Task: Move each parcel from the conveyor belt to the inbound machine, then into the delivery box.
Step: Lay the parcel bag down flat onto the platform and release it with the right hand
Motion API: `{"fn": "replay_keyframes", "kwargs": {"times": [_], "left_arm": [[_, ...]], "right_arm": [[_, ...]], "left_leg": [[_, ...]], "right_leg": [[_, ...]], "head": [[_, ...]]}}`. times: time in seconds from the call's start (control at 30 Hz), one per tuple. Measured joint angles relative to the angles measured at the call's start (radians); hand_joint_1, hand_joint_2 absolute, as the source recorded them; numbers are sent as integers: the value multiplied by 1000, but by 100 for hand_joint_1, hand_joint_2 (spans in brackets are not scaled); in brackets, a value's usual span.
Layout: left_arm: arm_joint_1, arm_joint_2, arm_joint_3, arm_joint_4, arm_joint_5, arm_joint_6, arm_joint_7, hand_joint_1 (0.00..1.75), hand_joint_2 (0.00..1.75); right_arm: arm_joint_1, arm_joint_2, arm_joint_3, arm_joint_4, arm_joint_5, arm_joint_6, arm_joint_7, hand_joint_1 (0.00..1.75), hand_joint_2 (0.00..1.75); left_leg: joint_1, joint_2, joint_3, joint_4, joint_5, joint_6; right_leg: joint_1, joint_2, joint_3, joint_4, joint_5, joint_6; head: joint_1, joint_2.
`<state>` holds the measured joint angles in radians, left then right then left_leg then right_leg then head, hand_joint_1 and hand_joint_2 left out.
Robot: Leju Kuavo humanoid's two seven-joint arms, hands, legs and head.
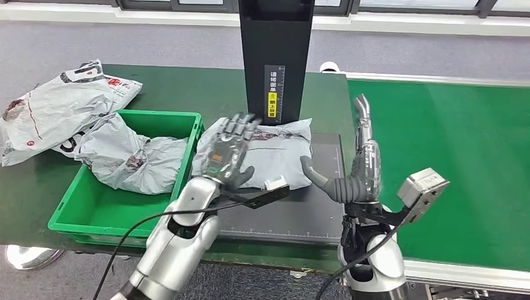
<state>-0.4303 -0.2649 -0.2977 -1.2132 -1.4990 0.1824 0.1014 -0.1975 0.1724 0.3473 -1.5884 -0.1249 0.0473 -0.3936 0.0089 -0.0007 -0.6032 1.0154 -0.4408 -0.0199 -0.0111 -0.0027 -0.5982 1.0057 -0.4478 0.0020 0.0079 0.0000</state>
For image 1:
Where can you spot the white conveyor roller end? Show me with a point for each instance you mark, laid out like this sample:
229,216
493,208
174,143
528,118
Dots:
329,66

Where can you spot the dark window frame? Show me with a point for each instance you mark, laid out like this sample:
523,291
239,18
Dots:
145,5

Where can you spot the large grey parcel black print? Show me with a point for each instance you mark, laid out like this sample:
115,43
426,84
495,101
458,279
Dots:
54,107

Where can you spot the grey poly mailer parcel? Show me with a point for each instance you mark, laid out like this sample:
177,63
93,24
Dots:
157,165
273,157

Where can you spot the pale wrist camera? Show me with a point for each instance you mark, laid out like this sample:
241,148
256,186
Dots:
422,190
265,198

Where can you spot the aluminium conveyor frame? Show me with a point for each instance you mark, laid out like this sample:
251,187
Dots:
476,277

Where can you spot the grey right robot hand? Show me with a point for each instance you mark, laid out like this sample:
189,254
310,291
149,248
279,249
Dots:
366,174

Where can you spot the dark blue floor mat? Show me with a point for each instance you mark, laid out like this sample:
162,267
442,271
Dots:
269,285

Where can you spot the green conveyor belt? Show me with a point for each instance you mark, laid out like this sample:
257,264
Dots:
455,145

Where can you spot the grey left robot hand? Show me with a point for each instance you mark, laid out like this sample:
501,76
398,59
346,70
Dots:
227,153

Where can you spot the black inbound scanner machine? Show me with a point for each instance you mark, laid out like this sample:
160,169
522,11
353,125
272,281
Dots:
298,215

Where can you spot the chrome round table foot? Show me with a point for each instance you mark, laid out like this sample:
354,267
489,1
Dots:
29,257

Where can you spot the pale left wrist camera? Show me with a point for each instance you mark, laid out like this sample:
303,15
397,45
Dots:
265,198

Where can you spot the green plastic crate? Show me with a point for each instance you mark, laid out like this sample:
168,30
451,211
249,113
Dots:
103,211

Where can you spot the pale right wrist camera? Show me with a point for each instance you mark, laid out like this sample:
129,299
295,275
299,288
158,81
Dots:
422,190

